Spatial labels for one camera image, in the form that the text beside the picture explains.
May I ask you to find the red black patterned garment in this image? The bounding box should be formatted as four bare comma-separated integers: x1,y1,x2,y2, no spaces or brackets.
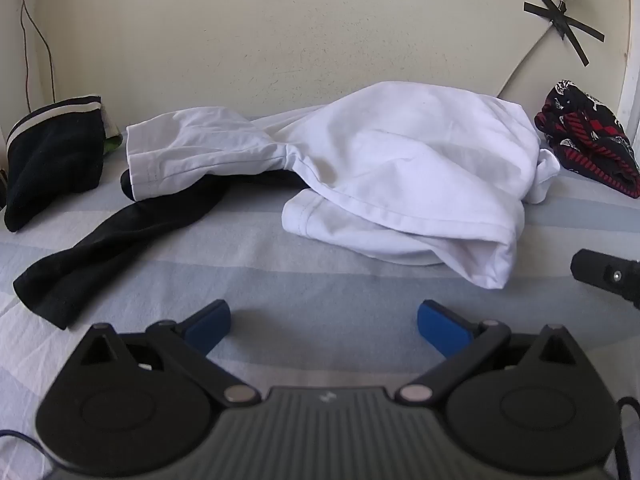
534,80,639,198

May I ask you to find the white t-shirt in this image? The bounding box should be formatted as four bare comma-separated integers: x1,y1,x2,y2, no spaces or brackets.
127,82,560,289

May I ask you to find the green knitted garment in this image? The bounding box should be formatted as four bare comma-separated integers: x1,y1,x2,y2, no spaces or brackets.
103,133,122,155

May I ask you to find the black garment with white stripes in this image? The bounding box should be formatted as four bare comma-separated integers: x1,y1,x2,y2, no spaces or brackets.
4,96,107,232

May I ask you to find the black tape cross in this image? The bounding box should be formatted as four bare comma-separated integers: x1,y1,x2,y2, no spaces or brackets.
523,0,605,66

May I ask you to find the grey wall cable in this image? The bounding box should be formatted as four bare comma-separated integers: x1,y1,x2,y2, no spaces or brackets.
494,29,558,99

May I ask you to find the red thin wall cable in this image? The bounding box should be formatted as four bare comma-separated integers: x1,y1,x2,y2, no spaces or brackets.
13,0,58,111

